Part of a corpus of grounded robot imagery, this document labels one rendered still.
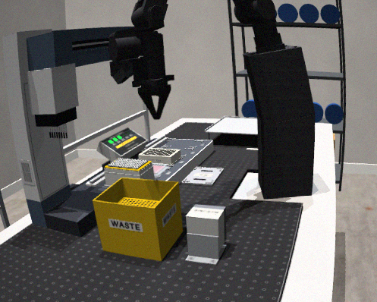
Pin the yellow waste bin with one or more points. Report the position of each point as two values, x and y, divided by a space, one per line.
139 231

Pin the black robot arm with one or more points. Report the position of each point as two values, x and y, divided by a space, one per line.
148 16

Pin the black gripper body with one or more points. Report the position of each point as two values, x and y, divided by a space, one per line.
157 80

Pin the white well plate with pink wells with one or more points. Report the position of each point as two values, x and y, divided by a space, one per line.
159 168

